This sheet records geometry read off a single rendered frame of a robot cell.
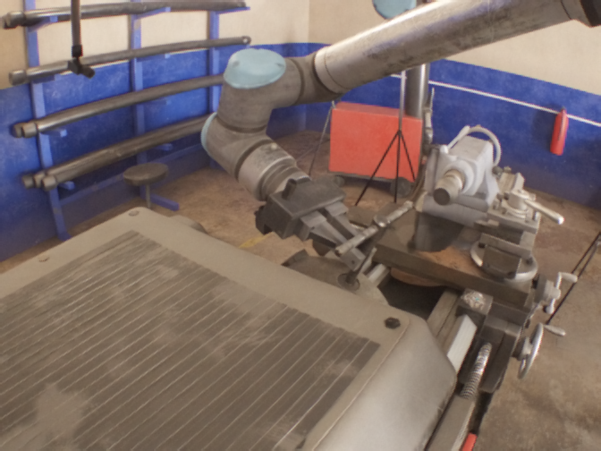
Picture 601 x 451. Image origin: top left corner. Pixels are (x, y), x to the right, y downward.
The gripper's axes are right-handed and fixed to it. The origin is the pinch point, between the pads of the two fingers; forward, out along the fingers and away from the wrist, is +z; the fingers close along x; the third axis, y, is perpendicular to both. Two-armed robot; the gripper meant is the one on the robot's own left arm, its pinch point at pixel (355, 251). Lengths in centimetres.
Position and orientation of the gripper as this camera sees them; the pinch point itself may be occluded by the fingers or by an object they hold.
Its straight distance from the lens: 63.0
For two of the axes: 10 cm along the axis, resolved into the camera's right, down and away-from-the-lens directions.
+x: 6.6, -2.9, 7.0
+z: 6.8, 6.3, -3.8
